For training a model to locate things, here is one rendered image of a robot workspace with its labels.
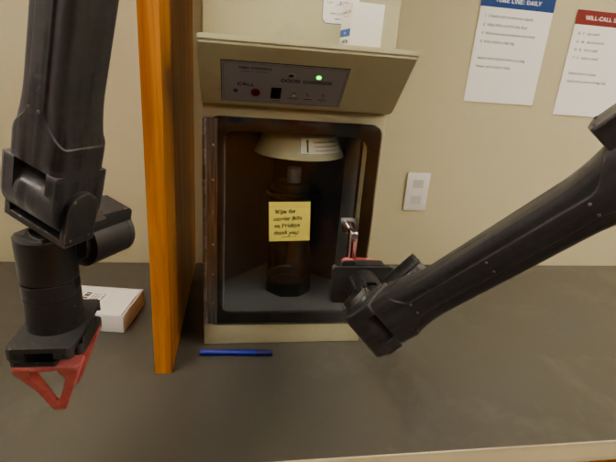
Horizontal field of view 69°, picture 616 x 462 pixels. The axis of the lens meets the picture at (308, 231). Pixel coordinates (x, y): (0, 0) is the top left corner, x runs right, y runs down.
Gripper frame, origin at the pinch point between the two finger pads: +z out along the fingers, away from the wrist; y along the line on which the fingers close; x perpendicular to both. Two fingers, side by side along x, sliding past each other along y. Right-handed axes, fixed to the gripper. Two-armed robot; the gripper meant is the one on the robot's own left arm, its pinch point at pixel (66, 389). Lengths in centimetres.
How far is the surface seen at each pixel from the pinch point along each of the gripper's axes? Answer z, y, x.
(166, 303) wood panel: 2.0, 23.4, -7.8
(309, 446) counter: 16.2, 4.9, -30.7
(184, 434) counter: 16.1, 8.5, -12.1
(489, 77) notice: -38, 76, -87
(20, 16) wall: -44, 76, 30
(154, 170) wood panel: -20.9, 23.5, -7.0
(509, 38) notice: -48, 76, -91
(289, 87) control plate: -34, 27, -27
